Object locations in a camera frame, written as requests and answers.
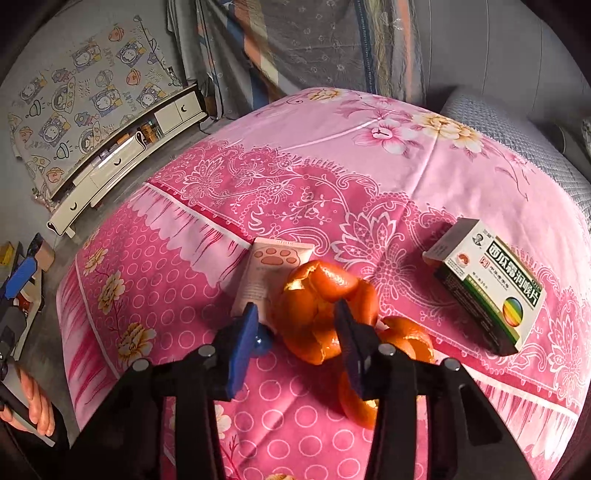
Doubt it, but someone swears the orange peel large piece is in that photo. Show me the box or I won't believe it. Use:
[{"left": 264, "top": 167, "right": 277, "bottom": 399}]
[{"left": 271, "top": 260, "right": 379, "bottom": 365}]

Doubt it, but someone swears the pink hand cream tube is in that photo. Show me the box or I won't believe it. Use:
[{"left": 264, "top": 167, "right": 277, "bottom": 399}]
[{"left": 231, "top": 237, "right": 315, "bottom": 356}]

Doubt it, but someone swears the black left sleeve forearm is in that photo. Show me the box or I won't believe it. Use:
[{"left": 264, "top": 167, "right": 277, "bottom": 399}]
[{"left": 1, "top": 406, "right": 69, "bottom": 479}]

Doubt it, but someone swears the person's left hand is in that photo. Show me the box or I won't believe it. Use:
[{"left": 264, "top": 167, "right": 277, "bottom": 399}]
[{"left": 14, "top": 365, "right": 55, "bottom": 437}]

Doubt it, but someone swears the white low tv cabinet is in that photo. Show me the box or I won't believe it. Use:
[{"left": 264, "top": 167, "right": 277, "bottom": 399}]
[{"left": 46, "top": 85, "right": 207, "bottom": 238}]

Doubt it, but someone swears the orange peel small piece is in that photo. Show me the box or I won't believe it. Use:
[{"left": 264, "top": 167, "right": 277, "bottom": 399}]
[{"left": 335, "top": 310, "right": 435, "bottom": 430}]

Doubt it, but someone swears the green white medicine box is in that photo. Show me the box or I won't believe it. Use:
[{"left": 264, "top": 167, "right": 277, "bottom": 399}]
[{"left": 423, "top": 218, "right": 546, "bottom": 356}]

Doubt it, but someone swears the pink floral table cloth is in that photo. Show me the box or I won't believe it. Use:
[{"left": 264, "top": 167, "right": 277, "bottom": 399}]
[{"left": 56, "top": 88, "right": 590, "bottom": 479}]

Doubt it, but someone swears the striped cloth covered mattress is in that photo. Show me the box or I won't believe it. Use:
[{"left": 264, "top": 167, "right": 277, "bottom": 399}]
[{"left": 166, "top": 0, "right": 425, "bottom": 120}]

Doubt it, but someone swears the grey rolled bolster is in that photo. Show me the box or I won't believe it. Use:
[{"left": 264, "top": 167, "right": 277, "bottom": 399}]
[{"left": 551, "top": 123, "right": 590, "bottom": 163}]

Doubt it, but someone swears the grey quilted sofa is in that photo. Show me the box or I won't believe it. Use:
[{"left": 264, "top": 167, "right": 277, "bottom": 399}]
[{"left": 441, "top": 87, "right": 590, "bottom": 227}]

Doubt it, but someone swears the cartoon print wall cloth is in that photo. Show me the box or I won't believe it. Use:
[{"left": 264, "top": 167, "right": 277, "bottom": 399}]
[{"left": 7, "top": 16, "right": 182, "bottom": 210}]

